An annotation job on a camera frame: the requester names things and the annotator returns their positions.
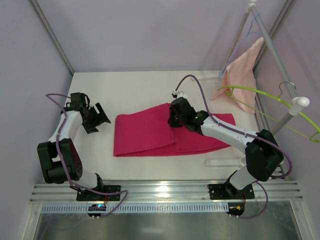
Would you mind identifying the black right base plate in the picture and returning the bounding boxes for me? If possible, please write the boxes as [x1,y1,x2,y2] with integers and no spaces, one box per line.
[207,183,255,200]

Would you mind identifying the aluminium front rail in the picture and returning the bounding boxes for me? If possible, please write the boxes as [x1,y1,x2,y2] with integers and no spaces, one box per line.
[29,179,303,204]

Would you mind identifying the slotted cable duct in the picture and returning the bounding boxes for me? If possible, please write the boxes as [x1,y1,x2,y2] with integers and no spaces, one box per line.
[40,202,228,214]

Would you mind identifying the right electronics board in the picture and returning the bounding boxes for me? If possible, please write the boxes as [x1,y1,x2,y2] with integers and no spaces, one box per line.
[226,202,245,218]

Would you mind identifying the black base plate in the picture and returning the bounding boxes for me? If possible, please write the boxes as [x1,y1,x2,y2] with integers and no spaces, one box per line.
[75,184,121,202]
[207,183,255,200]

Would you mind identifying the white clothes rack frame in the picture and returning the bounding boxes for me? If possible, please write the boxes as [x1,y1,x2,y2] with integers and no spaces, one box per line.
[191,0,310,168]

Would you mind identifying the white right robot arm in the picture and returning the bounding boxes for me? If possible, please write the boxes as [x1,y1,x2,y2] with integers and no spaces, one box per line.
[168,97,284,199]

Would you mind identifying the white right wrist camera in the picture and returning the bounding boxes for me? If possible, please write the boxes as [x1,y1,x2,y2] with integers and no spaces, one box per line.
[171,90,188,99]

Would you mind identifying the light pink towel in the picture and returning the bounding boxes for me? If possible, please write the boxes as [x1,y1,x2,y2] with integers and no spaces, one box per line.
[210,37,264,115]

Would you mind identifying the pink trousers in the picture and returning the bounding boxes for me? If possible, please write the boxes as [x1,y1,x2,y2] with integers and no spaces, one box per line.
[113,103,229,157]

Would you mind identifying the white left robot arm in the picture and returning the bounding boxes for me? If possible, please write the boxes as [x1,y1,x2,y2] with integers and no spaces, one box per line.
[37,92,111,196]

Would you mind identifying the electronics board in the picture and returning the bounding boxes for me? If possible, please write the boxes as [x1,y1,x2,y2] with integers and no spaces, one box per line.
[226,202,245,218]
[87,203,107,220]

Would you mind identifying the blue wire hanger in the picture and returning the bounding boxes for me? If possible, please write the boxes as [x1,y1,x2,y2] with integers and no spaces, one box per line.
[218,12,263,79]

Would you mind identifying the green plastic hanger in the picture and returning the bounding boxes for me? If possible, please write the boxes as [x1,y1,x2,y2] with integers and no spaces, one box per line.
[212,84,320,143]

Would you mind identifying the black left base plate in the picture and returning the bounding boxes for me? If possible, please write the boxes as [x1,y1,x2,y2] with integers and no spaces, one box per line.
[75,184,121,202]

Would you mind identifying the left electronics board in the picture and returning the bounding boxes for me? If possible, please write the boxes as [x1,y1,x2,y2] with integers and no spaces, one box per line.
[87,203,107,220]

